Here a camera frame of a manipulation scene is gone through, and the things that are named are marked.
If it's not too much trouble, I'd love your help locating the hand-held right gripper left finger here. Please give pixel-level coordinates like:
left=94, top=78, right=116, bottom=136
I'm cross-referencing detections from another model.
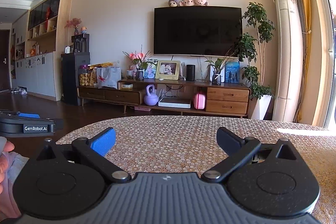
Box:
left=35, top=127, right=132, bottom=184

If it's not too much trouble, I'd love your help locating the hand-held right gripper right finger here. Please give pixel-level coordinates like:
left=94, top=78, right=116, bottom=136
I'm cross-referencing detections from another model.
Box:
left=201, top=126, right=302, bottom=184

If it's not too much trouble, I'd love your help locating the person's left hand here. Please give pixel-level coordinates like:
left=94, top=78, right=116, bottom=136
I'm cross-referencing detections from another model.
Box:
left=0, top=140, right=15, bottom=194

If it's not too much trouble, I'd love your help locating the wooden television cabinet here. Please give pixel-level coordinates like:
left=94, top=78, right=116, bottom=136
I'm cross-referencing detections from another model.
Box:
left=77, top=79, right=251, bottom=118

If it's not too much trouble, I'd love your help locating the pink small case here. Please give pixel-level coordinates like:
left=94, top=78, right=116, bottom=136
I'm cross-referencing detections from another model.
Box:
left=193, top=91, right=206, bottom=110

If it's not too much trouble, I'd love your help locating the black cabinet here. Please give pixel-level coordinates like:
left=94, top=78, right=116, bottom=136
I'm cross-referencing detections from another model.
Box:
left=61, top=53, right=90, bottom=106

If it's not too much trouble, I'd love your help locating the snack jar with purple lid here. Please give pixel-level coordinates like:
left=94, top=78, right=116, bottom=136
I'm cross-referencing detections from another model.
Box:
left=79, top=64, right=91, bottom=86

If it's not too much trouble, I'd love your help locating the clear snack bag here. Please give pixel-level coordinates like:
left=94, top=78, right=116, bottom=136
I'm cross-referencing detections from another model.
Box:
left=89, top=69, right=98, bottom=86

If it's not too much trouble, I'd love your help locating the dark entrance door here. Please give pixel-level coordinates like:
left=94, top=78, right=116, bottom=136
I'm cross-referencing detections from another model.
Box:
left=0, top=29, right=11, bottom=92

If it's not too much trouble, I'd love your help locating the orchid plant in patterned pot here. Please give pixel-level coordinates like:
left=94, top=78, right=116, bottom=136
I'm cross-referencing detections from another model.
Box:
left=203, top=52, right=234, bottom=85

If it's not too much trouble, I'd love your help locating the white paper shopping bag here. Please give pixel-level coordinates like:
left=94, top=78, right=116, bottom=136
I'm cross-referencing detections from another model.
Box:
left=96, top=67, right=122, bottom=89

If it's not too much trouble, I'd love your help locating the purple kettlebell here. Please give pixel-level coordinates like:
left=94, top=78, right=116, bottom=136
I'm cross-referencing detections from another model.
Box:
left=144, top=84, right=159, bottom=106

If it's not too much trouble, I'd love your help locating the white flat box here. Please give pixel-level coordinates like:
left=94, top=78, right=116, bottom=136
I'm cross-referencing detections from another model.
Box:
left=158, top=97, right=192, bottom=108

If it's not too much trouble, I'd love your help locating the blue photo print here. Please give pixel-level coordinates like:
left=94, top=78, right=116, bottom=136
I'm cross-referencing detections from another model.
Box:
left=224, top=61, right=240, bottom=83

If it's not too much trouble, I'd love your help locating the yellow gift bag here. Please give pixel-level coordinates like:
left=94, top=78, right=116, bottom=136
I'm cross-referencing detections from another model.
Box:
left=89, top=63, right=114, bottom=70

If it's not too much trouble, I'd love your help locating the red anthurium in patterned pot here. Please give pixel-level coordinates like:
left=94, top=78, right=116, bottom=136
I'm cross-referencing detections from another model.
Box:
left=122, top=50, right=155, bottom=81

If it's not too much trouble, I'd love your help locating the white wifi router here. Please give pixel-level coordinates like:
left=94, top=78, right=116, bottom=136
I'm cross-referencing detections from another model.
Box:
left=157, top=87, right=172, bottom=98

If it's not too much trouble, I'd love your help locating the black cylinder speaker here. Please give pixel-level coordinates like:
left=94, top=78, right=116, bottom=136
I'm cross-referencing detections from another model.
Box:
left=186, top=64, right=196, bottom=81

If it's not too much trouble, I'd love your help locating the black water dispenser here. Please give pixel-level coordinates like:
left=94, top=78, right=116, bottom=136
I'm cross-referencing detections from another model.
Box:
left=71, top=34, right=90, bottom=53

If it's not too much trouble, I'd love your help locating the wedding photo print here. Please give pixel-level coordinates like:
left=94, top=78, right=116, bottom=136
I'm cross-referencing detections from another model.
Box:
left=144, top=59, right=158, bottom=79

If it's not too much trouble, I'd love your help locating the green framed photo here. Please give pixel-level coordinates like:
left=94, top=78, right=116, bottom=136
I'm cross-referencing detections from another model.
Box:
left=155, top=60, right=181, bottom=80

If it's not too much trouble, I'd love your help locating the pink flower vase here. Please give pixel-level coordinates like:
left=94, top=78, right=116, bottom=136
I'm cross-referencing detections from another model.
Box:
left=65, top=18, right=82, bottom=35

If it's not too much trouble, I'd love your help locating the white standing air conditioner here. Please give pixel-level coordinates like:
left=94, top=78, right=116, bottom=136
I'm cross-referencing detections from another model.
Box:
left=272, top=0, right=302, bottom=123

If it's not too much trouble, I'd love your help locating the tall green plant white pot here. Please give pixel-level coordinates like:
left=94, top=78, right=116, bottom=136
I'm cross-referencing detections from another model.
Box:
left=231, top=2, right=276, bottom=119

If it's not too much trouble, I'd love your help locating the black flat television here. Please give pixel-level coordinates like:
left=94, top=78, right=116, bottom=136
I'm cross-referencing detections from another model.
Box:
left=154, top=6, right=242, bottom=56

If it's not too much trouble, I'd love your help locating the glass balcony door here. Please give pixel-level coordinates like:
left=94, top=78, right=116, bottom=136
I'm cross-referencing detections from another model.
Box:
left=306, top=0, right=336, bottom=130

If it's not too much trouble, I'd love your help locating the wooden wall cabinet unit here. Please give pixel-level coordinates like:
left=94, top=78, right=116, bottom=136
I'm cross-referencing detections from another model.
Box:
left=10, top=0, right=72, bottom=102

